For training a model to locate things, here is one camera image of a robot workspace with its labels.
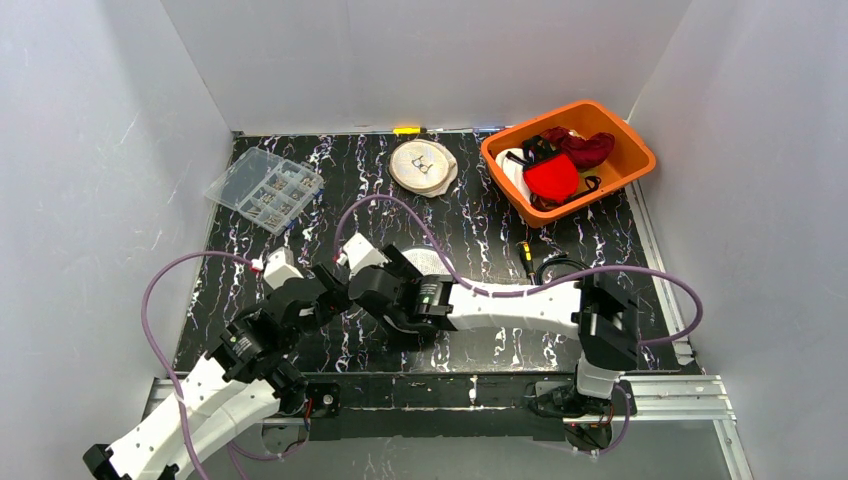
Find bright red bra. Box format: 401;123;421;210
523;154;580;204

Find dark red bra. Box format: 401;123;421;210
541;126;616;170

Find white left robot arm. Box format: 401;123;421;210
83;265;352;479

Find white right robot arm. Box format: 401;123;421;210
339;235;635;400

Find clear plastic screw box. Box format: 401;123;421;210
205;147;325;235

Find yellow tape piece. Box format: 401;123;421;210
392;126;426;135

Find orange plastic bin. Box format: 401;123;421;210
481;99;656;228

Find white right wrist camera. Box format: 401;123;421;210
336;233;388;276

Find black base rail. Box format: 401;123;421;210
241;370;637;443

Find white bra black straps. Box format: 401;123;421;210
494;148;533;203

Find black coiled cable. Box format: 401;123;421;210
535;254;591;287

